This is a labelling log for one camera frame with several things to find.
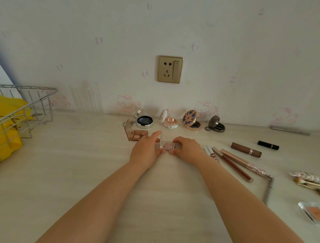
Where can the person's left hand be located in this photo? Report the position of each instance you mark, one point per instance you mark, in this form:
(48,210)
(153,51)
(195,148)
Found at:
(143,152)

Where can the person's right hand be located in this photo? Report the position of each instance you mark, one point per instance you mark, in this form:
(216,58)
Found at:
(191,150)

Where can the pink single eyeshadow pan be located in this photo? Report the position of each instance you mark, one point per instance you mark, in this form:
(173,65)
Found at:
(167,145)

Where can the silver round cushion compact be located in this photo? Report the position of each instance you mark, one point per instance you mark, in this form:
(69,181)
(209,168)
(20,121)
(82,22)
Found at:
(144,121)

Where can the pink blue patterned compact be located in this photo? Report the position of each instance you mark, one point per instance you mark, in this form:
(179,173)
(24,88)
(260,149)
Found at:
(189,117)

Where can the white floral round compact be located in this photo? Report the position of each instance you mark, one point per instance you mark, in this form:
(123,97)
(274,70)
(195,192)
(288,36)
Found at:
(171,123)

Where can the small dark round compact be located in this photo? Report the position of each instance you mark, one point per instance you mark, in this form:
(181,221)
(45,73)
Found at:
(215,121)

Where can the brown Colorkey lip gloss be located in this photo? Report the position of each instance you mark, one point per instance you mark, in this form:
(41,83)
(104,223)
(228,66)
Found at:
(235,166)

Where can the brown lipstick tube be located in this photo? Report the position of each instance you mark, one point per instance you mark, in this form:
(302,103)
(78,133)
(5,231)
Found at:
(245,149)

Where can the ornate rose gold lip tube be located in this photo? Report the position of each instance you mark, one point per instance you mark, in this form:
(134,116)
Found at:
(245,162)

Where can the black lipstick tube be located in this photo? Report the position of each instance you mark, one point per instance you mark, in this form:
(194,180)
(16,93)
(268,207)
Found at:
(268,145)

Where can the grey slim eyeliner pencil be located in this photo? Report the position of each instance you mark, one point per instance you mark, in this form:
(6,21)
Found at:
(268,191)

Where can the grey pen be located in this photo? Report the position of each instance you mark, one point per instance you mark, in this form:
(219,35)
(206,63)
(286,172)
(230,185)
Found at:
(290,130)

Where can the orange single eyeshadow pan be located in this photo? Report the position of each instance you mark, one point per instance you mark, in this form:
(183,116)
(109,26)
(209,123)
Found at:
(312,212)

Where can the person's left forearm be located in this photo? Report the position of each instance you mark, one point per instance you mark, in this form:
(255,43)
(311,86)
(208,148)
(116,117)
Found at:
(95,207)

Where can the person's right forearm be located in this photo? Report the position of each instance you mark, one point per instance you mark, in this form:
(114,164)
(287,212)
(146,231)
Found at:
(250,207)

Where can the light wooden table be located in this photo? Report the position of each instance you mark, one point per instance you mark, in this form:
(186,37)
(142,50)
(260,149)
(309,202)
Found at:
(75,162)

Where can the clear acrylic organizer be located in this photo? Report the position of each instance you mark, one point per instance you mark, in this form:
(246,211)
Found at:
(86,97)

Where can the yellow plastic bag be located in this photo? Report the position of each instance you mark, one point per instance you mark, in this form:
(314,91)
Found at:
(7,140)

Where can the white paper bag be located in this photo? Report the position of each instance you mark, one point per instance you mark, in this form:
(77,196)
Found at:
(5,77)

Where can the gold wall socket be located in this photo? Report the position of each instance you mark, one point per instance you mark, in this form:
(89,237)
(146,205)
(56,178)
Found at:
(170,69)

